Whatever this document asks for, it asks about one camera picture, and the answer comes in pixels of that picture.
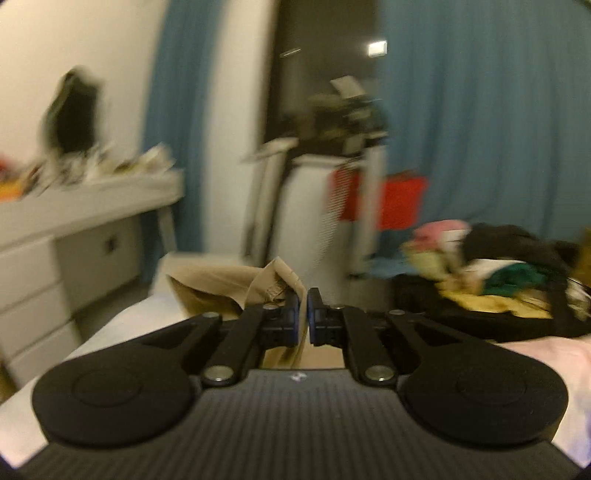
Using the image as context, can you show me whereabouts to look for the red cloth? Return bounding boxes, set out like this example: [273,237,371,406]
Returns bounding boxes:
[330,170,429,230]

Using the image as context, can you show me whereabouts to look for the pink blanket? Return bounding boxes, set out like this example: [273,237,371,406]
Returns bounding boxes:
[496,336,591,467]

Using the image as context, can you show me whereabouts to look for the white desk with drawers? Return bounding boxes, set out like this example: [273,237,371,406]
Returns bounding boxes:
[0,168,184,391]

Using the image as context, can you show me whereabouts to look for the pile of mixed clothes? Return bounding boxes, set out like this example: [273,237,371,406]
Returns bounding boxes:
[369,220,591,321]

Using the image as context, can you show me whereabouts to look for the dark clutter on rack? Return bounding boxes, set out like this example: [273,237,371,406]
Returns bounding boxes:
[307,76,386,155]

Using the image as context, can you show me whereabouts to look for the black suitcase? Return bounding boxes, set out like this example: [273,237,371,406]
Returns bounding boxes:
[392,272,591,343]

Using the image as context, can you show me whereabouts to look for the beige pants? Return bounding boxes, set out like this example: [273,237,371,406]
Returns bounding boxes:
[165,257,346,370]

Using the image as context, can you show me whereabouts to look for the blue curtain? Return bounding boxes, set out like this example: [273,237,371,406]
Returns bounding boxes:
[376,0,591,278]
[142,0,241,287]

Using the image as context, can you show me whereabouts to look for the white drying rack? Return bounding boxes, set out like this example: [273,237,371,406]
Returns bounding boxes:
[240,136,389,278]

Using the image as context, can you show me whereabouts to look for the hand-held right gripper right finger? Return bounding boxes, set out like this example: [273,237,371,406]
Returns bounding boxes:
[307,287,460,387]

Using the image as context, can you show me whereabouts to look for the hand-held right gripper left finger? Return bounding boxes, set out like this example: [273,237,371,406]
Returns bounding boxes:
[134,289,302,387]

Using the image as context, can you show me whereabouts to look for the desk clutter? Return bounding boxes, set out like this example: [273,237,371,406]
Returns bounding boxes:
[0,142,176,200]

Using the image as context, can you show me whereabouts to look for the dark bag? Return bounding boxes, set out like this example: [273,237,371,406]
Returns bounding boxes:
[39,67,103,155]

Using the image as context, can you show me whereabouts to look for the white bed sheet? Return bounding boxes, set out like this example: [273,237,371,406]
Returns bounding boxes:
[0,251,259,467]

